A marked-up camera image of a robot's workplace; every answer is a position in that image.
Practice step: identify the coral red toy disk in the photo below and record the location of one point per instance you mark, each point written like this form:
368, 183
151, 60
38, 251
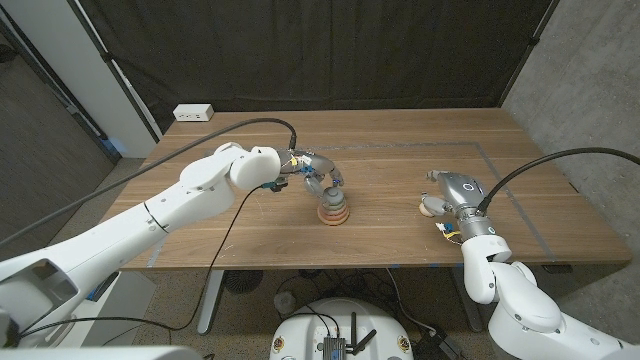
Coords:
334, 218

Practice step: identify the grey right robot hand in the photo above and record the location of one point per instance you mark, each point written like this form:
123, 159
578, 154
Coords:
462, 192

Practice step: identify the small cream toy disk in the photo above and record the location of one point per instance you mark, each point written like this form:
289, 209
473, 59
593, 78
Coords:
426, 211

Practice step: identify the white power strip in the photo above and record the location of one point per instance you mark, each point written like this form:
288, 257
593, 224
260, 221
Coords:
193, 112

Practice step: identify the white pedal platform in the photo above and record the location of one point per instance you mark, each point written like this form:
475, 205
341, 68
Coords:
130, 305

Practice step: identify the white round floor object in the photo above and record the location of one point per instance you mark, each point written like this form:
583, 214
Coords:
285, 303

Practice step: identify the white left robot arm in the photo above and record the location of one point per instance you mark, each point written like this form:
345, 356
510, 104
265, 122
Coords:
125, 235

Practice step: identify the black radio module with antennas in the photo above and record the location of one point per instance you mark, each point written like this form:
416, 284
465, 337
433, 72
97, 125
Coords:
334, 347

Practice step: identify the green toy disk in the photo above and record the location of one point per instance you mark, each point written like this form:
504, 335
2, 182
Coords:
334, 205

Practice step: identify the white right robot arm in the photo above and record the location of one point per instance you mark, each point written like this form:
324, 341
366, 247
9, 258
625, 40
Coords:
525, 310

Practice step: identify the grey toy disk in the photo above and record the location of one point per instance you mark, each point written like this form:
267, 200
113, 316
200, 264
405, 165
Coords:
333, 194

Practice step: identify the white table leg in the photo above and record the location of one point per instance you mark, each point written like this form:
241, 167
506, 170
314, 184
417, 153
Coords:
211, 300

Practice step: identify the dusty pink toy disk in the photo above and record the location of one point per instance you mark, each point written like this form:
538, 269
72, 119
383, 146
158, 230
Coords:
334, 214

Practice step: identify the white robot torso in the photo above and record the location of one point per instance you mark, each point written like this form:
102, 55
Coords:
300, 335

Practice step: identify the black power adapter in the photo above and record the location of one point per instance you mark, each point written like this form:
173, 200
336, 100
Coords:
440, 346

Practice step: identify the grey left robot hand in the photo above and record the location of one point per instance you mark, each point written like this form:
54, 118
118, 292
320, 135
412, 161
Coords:
315, 162

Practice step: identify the dark table leg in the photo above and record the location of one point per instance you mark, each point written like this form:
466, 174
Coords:
467, 310

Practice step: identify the large orange toy disk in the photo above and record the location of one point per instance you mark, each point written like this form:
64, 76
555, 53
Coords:
334, 223

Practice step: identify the black backdrop cloth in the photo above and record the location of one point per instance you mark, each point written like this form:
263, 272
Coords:
320, 55

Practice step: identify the black backdrop stand pole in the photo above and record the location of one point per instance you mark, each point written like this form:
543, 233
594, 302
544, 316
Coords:
115, 72
527, 52

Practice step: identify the black round floor fan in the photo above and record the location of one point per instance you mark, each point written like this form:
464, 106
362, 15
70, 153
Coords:
243, 281

